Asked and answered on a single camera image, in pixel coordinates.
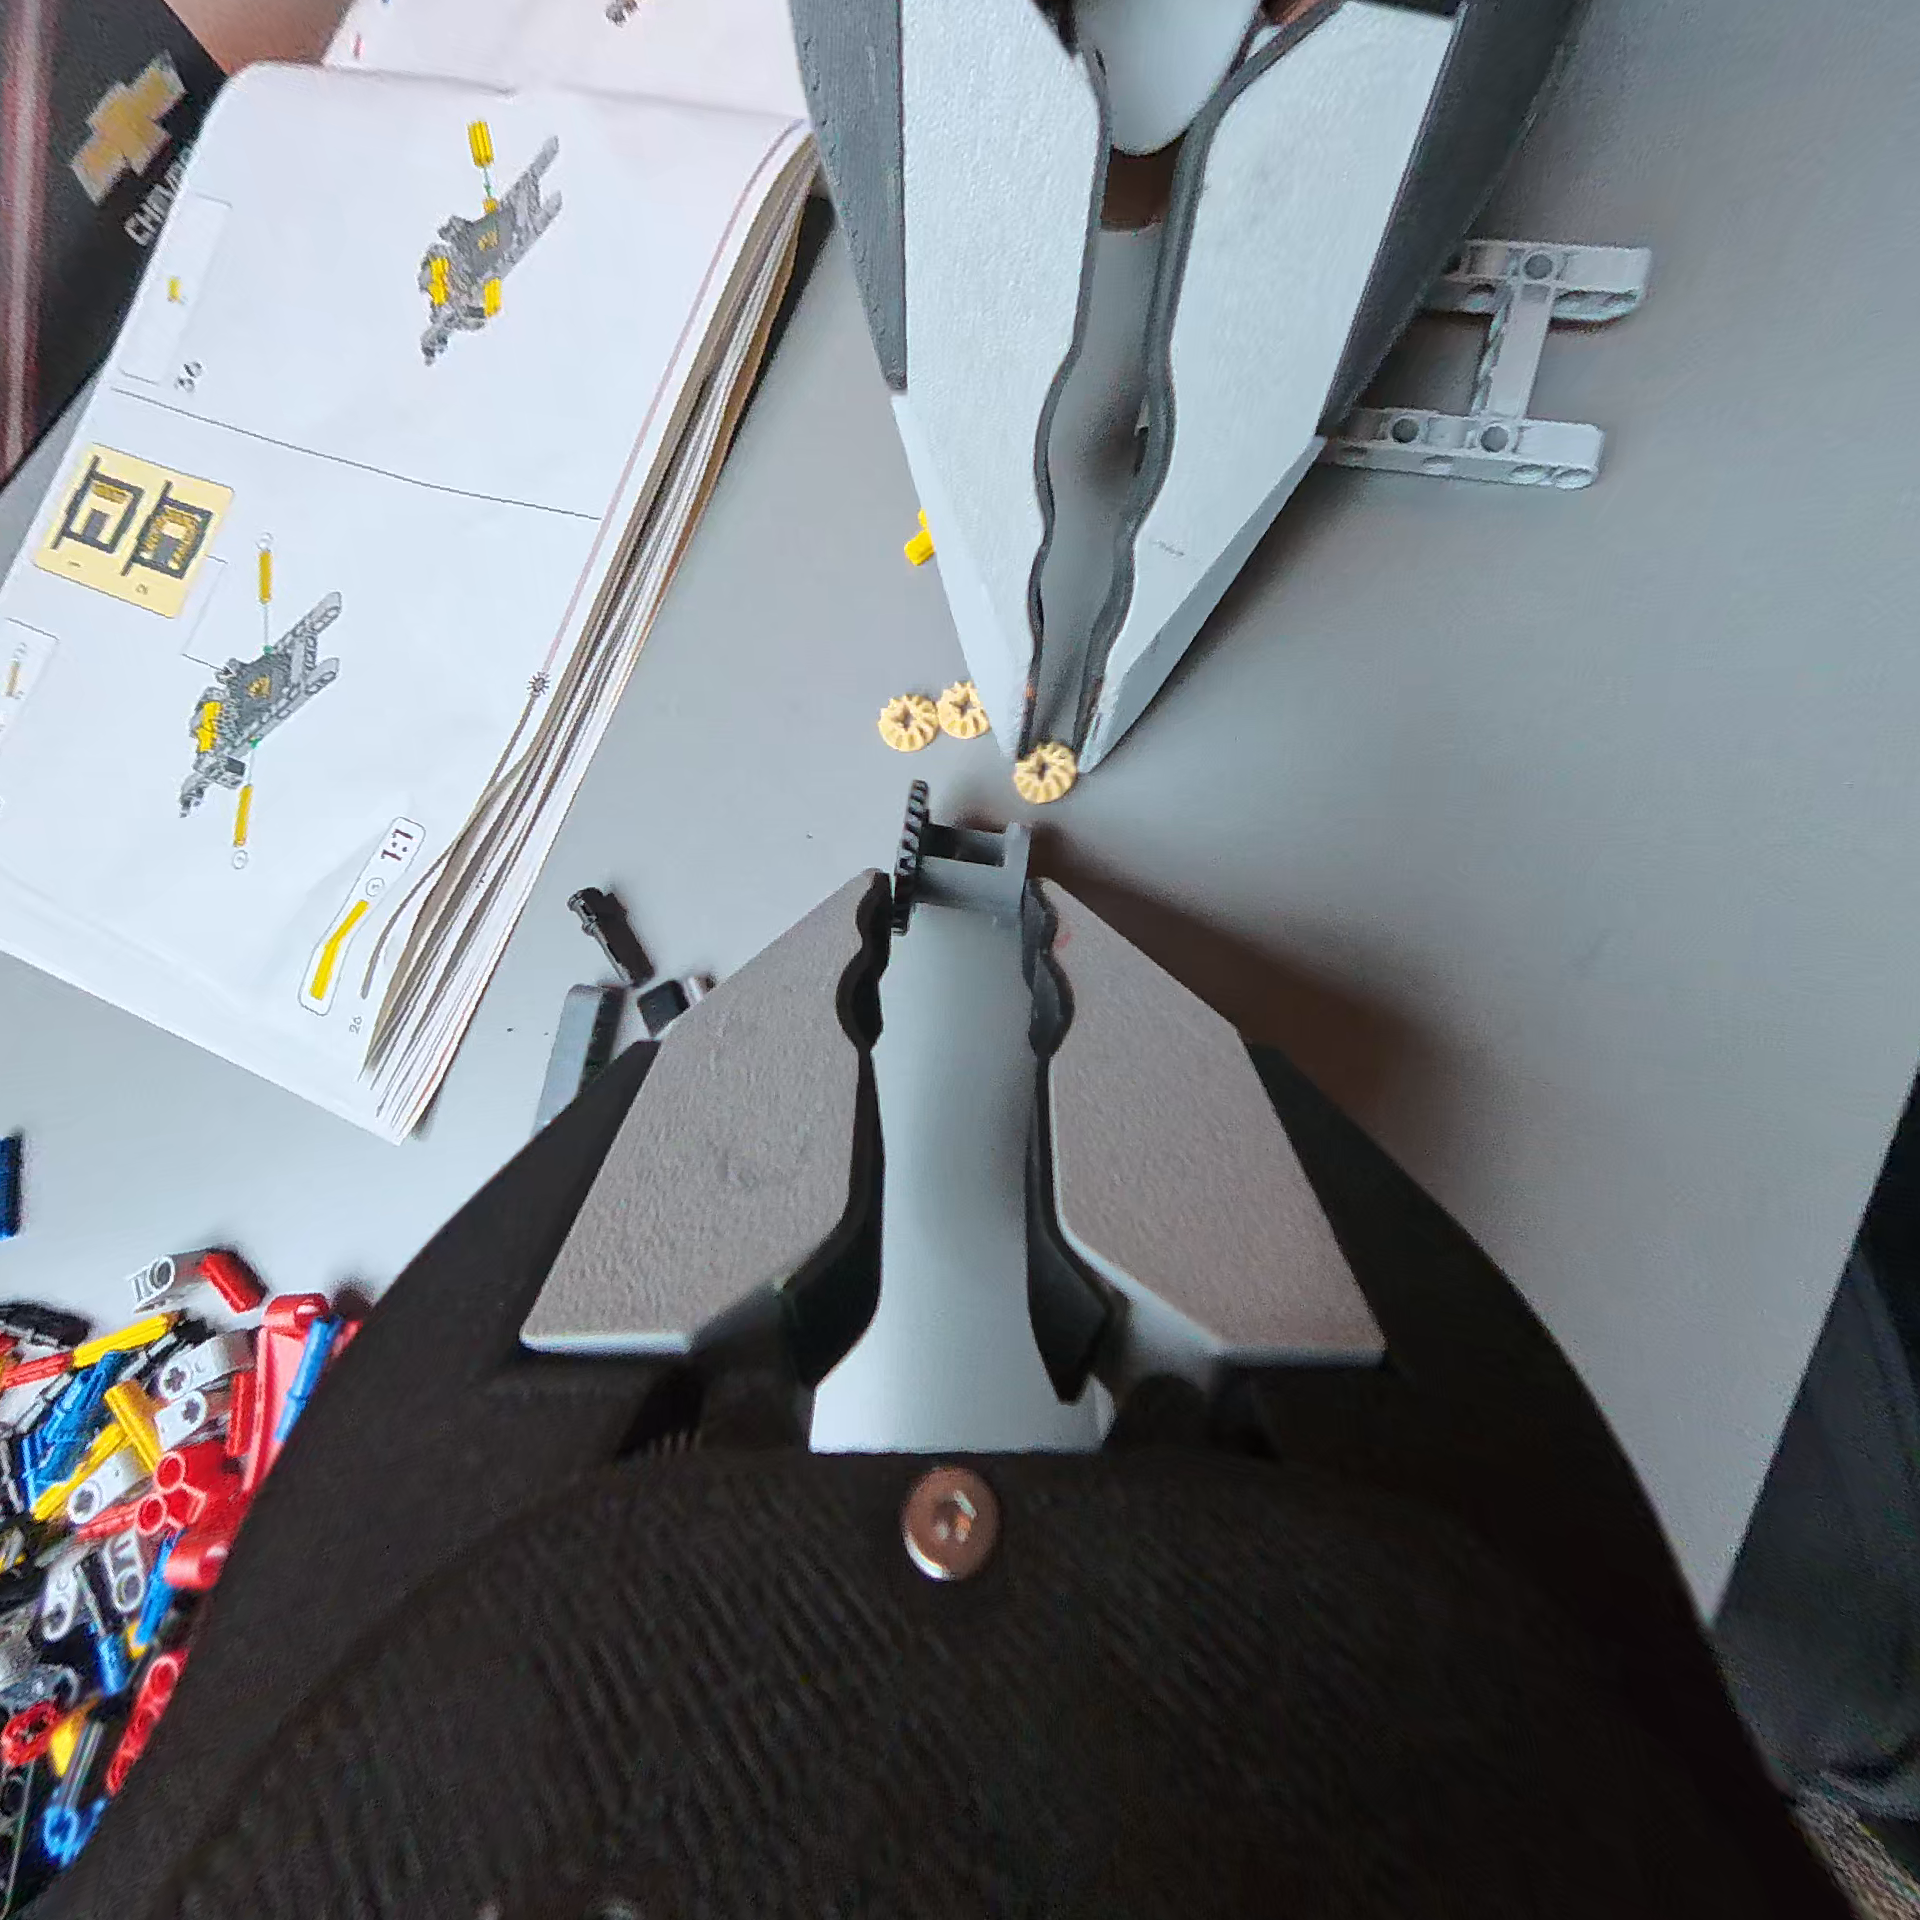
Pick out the dark grey lego beam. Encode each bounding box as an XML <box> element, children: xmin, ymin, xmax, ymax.
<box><xmin>533</xmin><ymin>983</ymin><xmax>632</xmax><ymax>1139</ymax></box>

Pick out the light grey lego frame assembly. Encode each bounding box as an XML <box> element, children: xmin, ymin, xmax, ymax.
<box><xmin>1319</xmin><ymin>240</ymin><xmax>1653</xmax><ymax>497</ymax></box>

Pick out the white instruction booklet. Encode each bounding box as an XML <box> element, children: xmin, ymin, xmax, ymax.
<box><xmin>0</xmin><ymin>0</ymin><xmax>825</xmax><ymax>1145</ymax></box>

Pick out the black lego pin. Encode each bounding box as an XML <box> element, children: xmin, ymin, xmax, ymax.
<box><xmin>566</xmin><ymin>886</ymin><xmax>655</xmax><ymax>985</ymax></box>

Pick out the pile of mixed lego pieces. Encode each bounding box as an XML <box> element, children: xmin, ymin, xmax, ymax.
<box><xmin>0</xmin><ymin>1247</ymin><xmax>368</xmax><ymax>1878</ymax></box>

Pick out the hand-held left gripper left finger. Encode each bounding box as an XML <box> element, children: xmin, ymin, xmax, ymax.
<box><xmin>518</xmin><ymin>867</ymin><xmax>905</xmax><ymax>1394</ymax></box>

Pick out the dark grey lego differential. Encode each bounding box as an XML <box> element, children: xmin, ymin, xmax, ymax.
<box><xmin>889</xmin><ymin>779</ymin><xmax>1039</xmax><ymax>941</ymax></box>

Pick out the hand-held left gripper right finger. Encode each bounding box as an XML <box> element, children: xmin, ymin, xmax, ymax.
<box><xmin>1024</xmin><ymin>874</ymin><xmax>1387</xmax><ymax>1409</ymax></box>

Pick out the black lego set box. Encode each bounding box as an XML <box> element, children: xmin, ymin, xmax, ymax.
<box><xmin>0</xmin><ymin>0</ymin><xmax>265</xmax><ymax>483</ymax></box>

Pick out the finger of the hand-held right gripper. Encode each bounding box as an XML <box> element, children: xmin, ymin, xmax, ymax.
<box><xmin>895</xmin><ymin>0</ymin><xmax>1120</xmax><ymax>759</ymax></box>
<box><xmin>1072</xmin><ymin>0</ymin><xmax>1465</xmax><ymax>770</ymax></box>

